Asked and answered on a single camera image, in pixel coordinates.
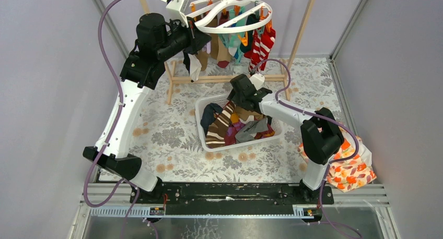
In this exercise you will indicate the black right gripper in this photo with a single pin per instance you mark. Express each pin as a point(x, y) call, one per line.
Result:
point(234, 97)

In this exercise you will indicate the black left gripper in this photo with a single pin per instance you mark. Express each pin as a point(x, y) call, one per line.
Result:
point(193, 38)

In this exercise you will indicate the purple clothes peg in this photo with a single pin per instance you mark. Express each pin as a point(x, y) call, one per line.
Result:
point(208, 48)

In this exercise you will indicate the brown white striped sock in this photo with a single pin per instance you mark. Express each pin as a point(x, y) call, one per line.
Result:
point(217, 131)

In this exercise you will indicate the white round clip hanger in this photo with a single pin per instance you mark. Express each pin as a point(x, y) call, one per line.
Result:
point(216, 21)

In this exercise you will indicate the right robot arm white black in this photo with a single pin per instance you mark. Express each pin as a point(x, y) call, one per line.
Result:
point(321, 135)

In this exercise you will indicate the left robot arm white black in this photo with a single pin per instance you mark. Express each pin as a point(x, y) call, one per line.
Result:
point(157, 41)

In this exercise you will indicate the wooden hanger rack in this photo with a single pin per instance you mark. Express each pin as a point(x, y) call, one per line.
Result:
point(175, 81)

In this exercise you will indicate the tan ribbed sock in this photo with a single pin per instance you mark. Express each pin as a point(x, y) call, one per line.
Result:
point(247, 116)

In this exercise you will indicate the black striped sock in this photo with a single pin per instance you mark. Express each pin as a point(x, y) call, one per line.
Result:
point(186, 61)

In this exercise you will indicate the brown ribbed sock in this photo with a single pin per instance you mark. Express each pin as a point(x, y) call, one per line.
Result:
point(218, 52)

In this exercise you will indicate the grey sock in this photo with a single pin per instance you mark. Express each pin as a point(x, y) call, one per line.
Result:
point(248, 132)

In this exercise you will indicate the navy blue sock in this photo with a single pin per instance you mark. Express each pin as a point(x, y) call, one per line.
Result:
point(209, 115)

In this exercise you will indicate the white plastic laundry basket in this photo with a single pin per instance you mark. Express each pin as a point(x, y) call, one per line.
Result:
point(276, 128)

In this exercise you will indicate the red white striped sock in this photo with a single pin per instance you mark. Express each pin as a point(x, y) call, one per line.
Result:
point(261, 46)

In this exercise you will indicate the teal patterned sock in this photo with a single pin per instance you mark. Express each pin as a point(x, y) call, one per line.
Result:
point(232, 40)

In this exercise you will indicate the dark green sock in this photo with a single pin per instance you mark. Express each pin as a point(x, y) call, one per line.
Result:
point(247, 37)

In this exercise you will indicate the floral table mat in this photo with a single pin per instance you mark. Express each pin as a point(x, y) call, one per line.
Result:
point(166, 137)

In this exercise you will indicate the floral orange bag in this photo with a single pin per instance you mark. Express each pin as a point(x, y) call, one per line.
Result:
point(350, 174)

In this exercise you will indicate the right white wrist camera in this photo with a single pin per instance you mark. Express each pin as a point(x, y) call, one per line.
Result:
point(257, 80)

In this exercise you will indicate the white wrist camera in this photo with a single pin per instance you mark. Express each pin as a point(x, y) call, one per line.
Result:
point(176, 10)
point(257, 80)

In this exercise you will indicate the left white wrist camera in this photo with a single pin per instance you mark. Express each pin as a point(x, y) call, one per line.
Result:
point(176, 10)

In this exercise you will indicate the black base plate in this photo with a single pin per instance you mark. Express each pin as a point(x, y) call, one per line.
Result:
point(218, 199)

